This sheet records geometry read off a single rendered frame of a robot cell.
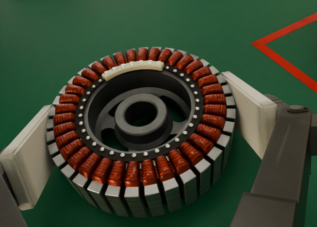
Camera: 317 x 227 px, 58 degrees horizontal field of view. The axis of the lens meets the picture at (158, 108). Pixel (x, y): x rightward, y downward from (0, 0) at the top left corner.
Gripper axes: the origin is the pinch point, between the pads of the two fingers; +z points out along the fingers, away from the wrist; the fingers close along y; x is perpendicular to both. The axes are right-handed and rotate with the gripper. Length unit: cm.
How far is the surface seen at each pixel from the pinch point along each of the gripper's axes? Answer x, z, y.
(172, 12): 5.4, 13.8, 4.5
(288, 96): -1.3, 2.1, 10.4
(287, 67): 0.2, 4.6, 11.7
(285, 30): 2.4, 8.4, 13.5
